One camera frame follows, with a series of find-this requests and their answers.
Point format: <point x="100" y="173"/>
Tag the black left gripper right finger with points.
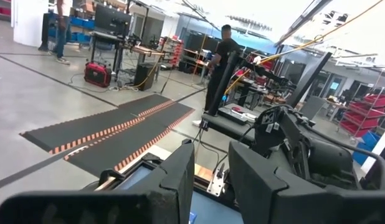
<point x="258" y="186"/>

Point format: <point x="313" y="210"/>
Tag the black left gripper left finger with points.
<point x="173" y="186"/>

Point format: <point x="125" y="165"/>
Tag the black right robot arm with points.
<point x="323" y="149"/>

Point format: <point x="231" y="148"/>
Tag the black orange-striped floor mat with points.
<point x="96" y="124"/>
<point x="136" y="140"/>

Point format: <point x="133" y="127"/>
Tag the grey side table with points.
<point x="230" y="127"/>

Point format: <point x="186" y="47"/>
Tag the black box on floor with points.
<point x="144" y="77"/>

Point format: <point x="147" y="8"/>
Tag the blue floor bin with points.
<point x="367" y="146"/>

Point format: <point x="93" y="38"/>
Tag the person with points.
<point x="63" y="28"/>
<point x="222" y="62"/>

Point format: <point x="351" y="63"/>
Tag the red bin shelving rack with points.
<point x="365" y="113"/>

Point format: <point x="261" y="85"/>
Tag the red portable case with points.
<point x="97" y="74"/>

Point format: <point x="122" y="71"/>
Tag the black-framed work desk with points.
<point x="127" y="46"/>

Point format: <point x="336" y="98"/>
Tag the black computer monitor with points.
<point x="112" y="19"/>

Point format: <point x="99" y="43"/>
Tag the blue storage bins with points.
<point x="82" y="29"/>

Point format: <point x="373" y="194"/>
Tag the white pillar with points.
<point x="30" y="21"/>

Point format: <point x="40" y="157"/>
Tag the silver metal bracket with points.
<point x="216" y="182"/>

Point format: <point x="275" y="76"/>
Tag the black upright frame post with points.
<point x="223" y="84"/>

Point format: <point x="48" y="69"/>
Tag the black slanted frame beam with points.
<point x="309" y="79"/>

